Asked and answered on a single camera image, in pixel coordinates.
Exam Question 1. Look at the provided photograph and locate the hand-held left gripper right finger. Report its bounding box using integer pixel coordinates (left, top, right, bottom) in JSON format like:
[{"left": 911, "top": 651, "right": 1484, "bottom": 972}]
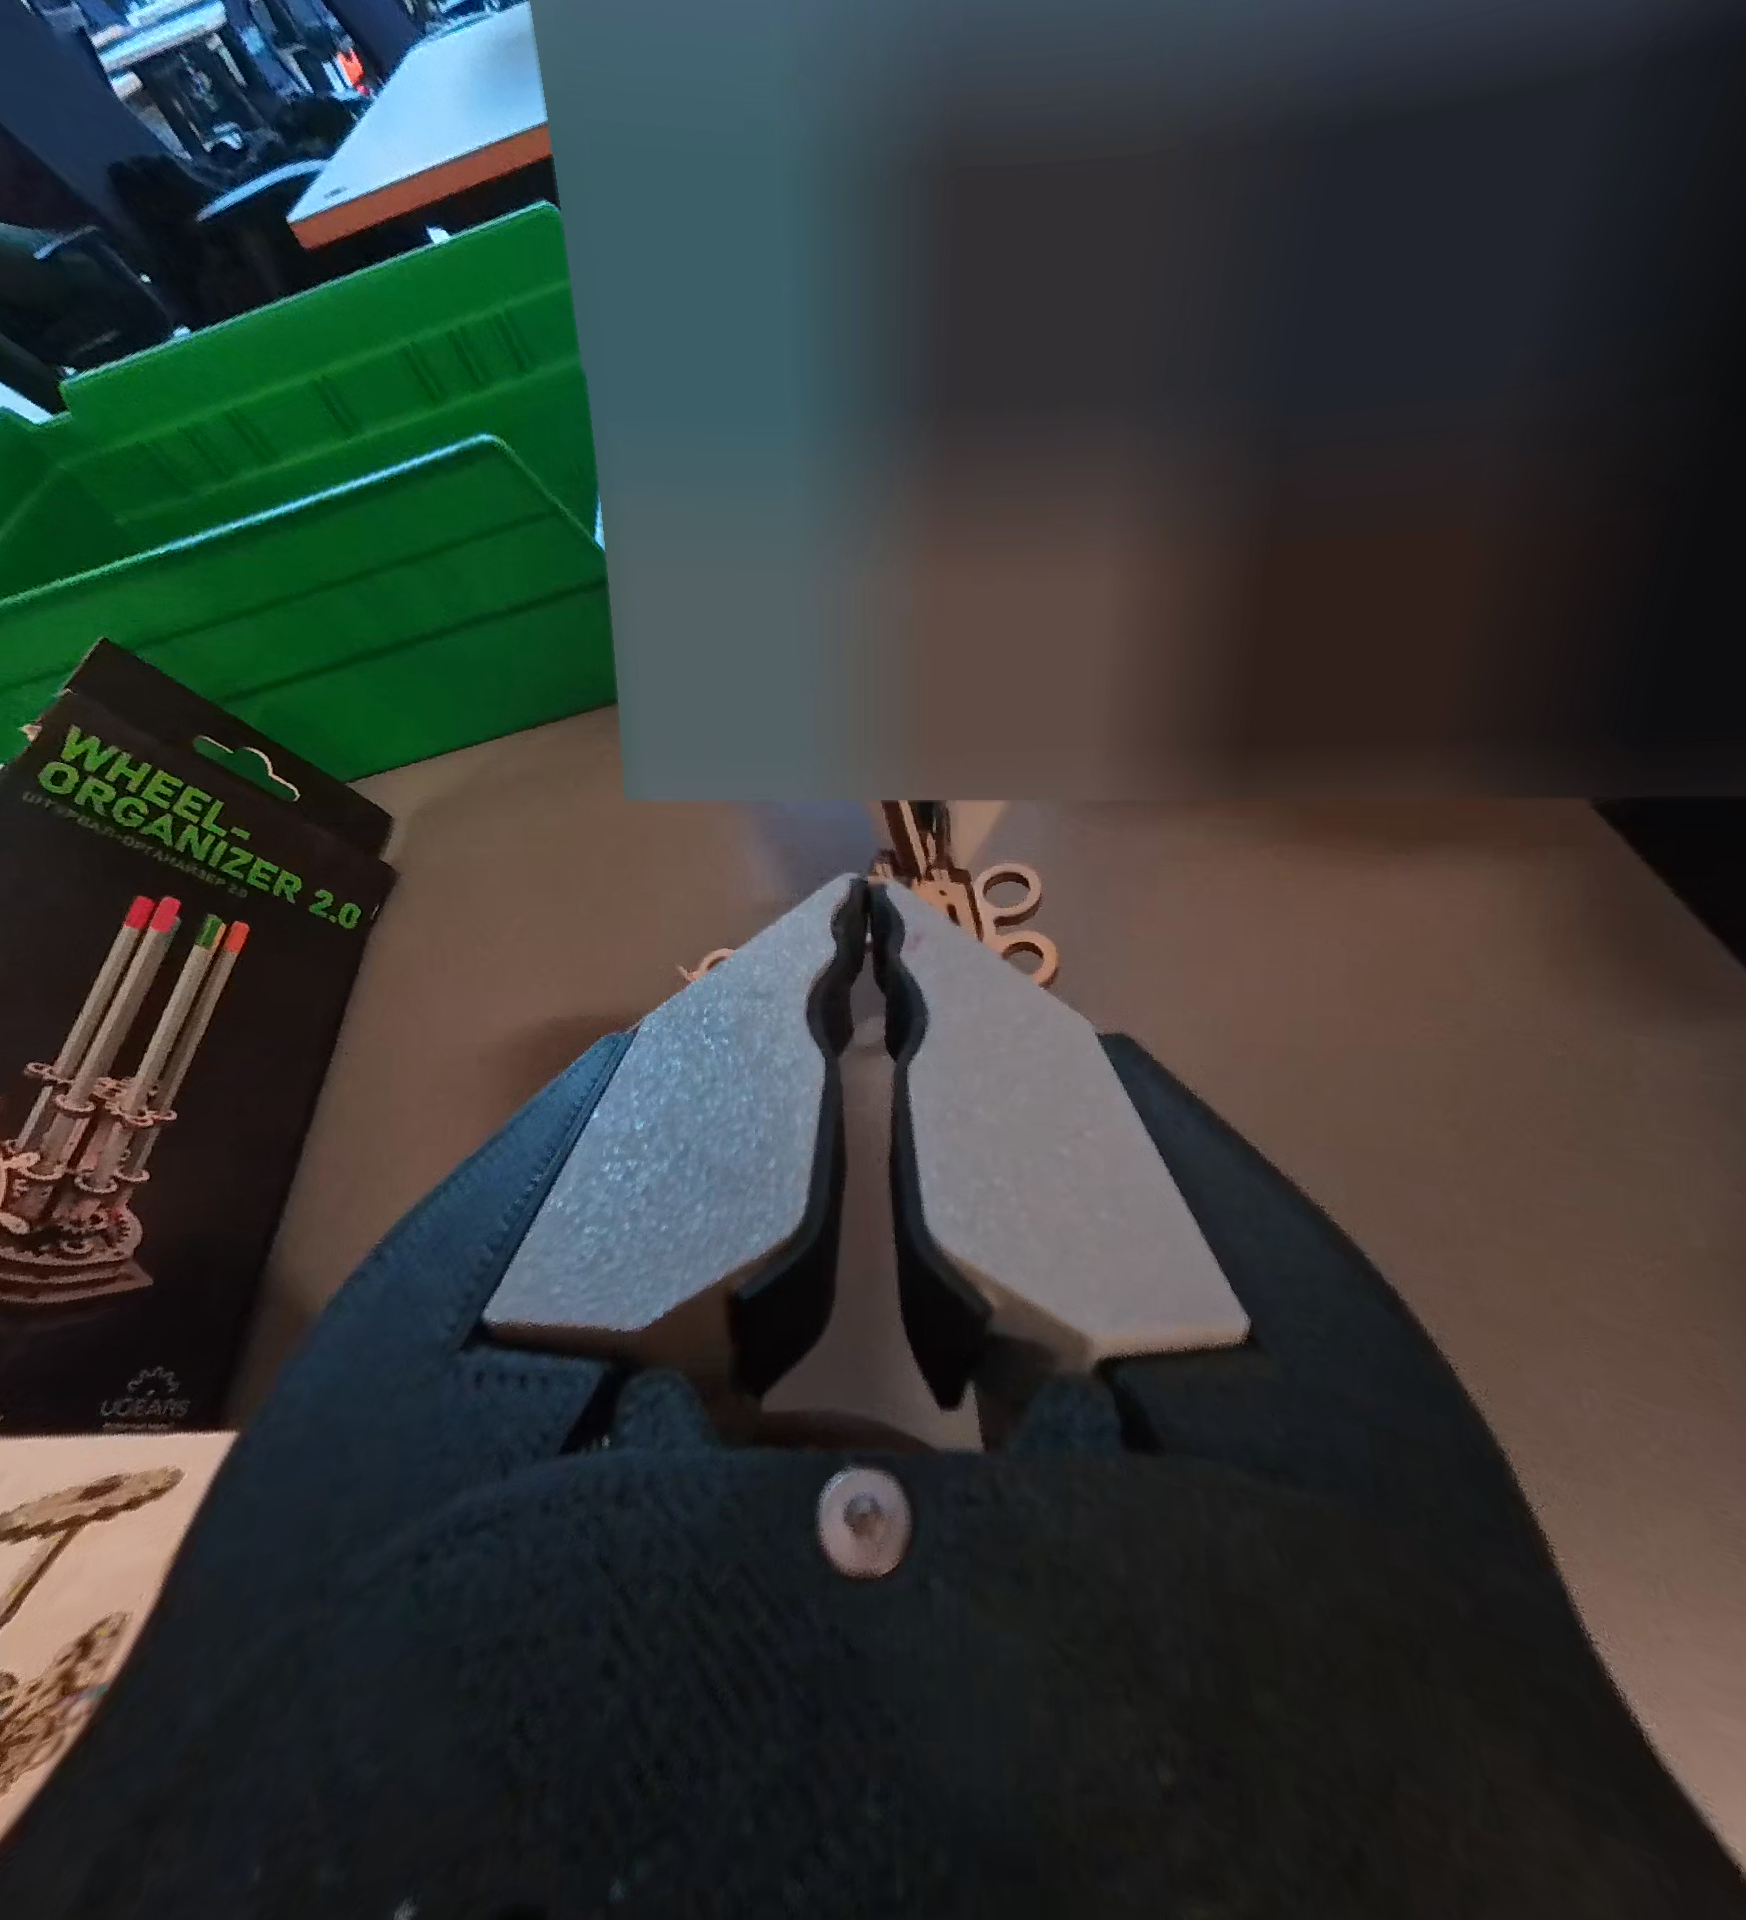
[{"left": 872, "top": 882, "right": 1253, "bottom": 1410}]

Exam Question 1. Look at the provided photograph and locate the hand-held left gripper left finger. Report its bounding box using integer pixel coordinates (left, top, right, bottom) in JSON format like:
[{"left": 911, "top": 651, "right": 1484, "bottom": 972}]
[{"left": 483, "top": 876, "right": 872, "bottom": 1396}]

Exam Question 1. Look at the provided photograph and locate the black model kit box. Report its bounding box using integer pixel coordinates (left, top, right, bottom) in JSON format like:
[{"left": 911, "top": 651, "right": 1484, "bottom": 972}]
[
  {"left": 25, "top": 636, "right": 398, "bottom": 869},
  {"left": 0, "top": 720, "right": 402, "bottom": 1434}
]

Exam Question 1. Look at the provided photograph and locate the orange-edged white table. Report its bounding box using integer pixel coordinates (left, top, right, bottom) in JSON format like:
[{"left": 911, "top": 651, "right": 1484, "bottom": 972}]
[{"left": 286, "top": 0, "right": 552, "bottom": 248}]

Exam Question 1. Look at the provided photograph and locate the black office chair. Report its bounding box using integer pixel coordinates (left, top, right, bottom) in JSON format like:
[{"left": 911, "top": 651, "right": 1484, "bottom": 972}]
[{"left": 0, "top": 208, "right": 181, "bottom": 422}]

